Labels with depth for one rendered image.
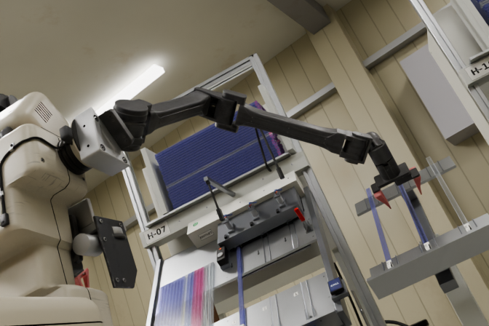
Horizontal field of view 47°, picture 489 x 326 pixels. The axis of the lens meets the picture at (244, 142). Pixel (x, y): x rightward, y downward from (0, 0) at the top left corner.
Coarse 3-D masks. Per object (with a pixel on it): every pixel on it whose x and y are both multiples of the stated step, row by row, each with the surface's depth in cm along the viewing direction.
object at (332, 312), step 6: (324, 312) 159; (330, 312) 158; (336, 312) 158; (312, 318) 159; (318, 318) 158; (324, 318) 158; (330, 318) 159; (336, 318) 159; (300, 324) 160; (306, 324) 159; (312, 324) 159; (318, 324) 159; (324, 324) 159; (330, 324) 159; (336, 324) 160; (342, 324) 160
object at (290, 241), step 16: (304, 208) 212; (256, 240) 211; (272, 240) 206; (288, 240) 200; (304, 240) 196; (176, 256) 231; (192, 256) 225; (208, 256) 219; (256, 256) 202; (272, 256) 197; (288, 256) 201; (176, 272) 221; (224, 272) 204
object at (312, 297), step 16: (304, 288) 175; (320, 288) 171; (256, 304) 180; (272, 304) 177; (288, 304) 173; (304, 304) 169; (320, 304) 166; (224, 320) 182; (256, 320) 174; (272, 320) 170; (288, 320) 167; (304, 320) 164
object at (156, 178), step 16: (240, 64) 251; (208, 80) 254; (224, 80) 253; (272, 112) 232; (288, 144) 225; (144, 160) 245; (272, 160) 226; (160, 176) 247; (240, 176) 229; (160, 192) 238; (208, 192) 231; (160, 208) 236; (176, 208) 234; (160, 224) 238
